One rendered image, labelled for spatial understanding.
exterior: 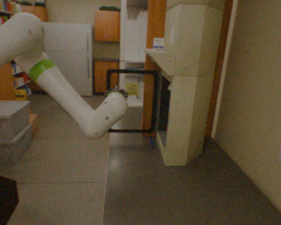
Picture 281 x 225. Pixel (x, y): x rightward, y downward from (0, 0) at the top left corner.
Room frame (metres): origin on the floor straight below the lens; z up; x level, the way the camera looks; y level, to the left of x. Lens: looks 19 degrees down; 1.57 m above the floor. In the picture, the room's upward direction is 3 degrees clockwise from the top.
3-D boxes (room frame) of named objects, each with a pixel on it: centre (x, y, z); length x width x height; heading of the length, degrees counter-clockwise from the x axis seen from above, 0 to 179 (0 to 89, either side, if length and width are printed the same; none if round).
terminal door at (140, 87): (1.31, 0.06, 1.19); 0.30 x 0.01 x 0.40; 96
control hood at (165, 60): (1.17, -0.06, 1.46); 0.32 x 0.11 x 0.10; 6
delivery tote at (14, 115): (2.65, 1.72, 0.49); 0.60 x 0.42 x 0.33; 6
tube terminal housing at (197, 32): (1.19, -0.25, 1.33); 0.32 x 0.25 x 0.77; 6
